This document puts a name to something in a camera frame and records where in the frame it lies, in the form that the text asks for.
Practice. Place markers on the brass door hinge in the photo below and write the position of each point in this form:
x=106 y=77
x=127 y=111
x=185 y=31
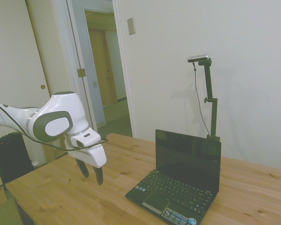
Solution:
x=81 y=72

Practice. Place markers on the white closet door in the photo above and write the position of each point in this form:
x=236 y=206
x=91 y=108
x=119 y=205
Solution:
x=14 y=51

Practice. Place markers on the black camera stand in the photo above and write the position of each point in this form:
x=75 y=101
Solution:
x=210 y=98

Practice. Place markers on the white open door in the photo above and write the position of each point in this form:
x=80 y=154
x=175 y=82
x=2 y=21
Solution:
x=87 y=77

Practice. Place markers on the brass door latch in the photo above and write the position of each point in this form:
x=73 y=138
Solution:
x=93 y=83

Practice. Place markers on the white light switch plate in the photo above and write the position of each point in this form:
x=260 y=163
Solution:
x=131 y=26

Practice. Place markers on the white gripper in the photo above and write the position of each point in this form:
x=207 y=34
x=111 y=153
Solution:
x=93 y=155

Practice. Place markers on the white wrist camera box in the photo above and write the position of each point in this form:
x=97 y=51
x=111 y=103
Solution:
x=85 y=138

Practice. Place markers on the black oil radiator heater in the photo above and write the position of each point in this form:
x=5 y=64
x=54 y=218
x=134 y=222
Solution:
x=9 y=157

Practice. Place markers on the black laptop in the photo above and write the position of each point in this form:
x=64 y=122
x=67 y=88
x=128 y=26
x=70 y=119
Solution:
x=178 y=180

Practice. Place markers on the silver exterior camera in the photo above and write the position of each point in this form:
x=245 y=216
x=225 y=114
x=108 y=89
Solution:
x=198 y=58

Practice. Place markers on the wooden hallway door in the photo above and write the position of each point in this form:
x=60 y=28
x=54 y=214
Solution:
x=100 y=68

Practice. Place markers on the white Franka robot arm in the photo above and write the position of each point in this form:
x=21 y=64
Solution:
x=58 y=110

